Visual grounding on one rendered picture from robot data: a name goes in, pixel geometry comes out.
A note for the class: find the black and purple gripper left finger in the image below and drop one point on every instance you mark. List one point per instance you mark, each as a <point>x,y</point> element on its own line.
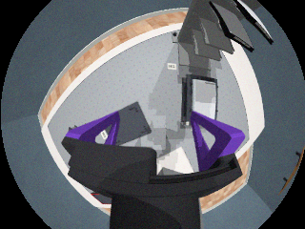
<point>89,131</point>

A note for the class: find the grey slotted shelf rack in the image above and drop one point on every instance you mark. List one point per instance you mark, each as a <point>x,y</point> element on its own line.
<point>201,20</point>

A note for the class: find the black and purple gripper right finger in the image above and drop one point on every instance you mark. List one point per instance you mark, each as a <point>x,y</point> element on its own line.
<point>227,140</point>

